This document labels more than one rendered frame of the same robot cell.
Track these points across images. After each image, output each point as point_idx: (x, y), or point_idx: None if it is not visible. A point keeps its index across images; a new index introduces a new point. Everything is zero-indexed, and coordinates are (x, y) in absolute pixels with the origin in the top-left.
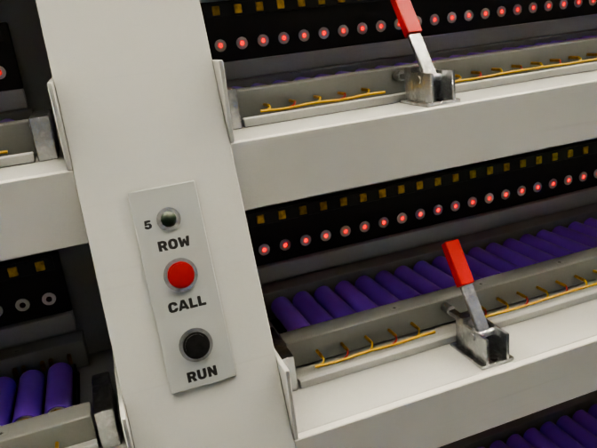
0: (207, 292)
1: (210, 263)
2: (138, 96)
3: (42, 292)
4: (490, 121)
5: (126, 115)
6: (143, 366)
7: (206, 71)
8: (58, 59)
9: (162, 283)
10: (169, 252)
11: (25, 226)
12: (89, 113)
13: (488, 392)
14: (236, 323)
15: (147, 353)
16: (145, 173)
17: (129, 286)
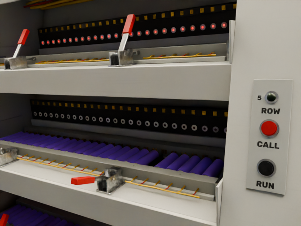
0: (281, 142)
1: (288, 127)
2: (274, 30)
3: (225, 126)
4: None
5: (265, 39)
6: (236, 167)
7: None
8: (240, 10)
9: (257, 129)
10: (266, 114)
11: (206, 86)
12: (247, 37)
13: None
14: (294, 166)
15: (240, 162)
16: (266, 71)
17: (241, 126)
